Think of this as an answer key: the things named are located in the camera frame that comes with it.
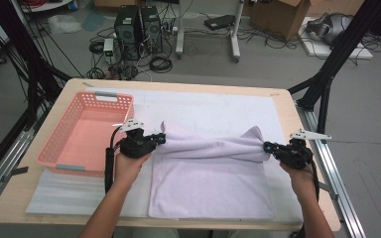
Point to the grey table clamp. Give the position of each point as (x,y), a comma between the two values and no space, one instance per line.
(331,194)
(20,171)

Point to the clear plastic bag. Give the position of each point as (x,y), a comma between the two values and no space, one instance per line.
(63,23)

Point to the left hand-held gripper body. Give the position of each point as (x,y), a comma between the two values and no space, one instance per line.
(135,147)

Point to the black computer tower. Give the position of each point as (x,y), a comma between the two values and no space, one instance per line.
(152,29)
(127,33)

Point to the white floor board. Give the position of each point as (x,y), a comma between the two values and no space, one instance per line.
(320,51)

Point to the white metal stand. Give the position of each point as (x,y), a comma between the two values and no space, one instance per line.
(179,33)

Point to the aluminium rail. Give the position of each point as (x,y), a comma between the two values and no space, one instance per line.
(337,172)
(0,172)

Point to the person's left hand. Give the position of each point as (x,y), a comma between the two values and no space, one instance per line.
(129,170)

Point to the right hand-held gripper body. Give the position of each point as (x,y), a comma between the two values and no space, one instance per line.
(292,155)

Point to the pink plastic basket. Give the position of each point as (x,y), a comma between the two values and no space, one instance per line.
(86,139)

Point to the white foam pad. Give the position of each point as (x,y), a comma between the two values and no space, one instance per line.
(63,198)

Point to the small white box device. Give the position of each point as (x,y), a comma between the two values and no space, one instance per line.
(108,44)

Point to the white grid mat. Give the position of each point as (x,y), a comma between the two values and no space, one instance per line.
(195,105)

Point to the person's right hand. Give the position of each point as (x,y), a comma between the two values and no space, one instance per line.
(301,181)

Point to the brown cardboard box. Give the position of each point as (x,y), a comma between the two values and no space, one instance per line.
(337,5)
(112,2)

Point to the large open cardboard box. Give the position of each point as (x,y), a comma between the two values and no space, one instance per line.
(278,16)

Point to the black flat device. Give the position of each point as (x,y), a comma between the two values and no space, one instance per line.
(220,22)

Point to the black frame strut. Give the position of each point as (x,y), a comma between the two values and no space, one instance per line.
(344,43)
(20,43)

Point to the white round table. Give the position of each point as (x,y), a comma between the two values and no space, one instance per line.
(46,6)

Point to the grey rounded device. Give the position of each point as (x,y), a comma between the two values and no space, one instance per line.
(334,28)

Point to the lavender printed towel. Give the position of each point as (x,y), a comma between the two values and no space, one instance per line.
(208,185)

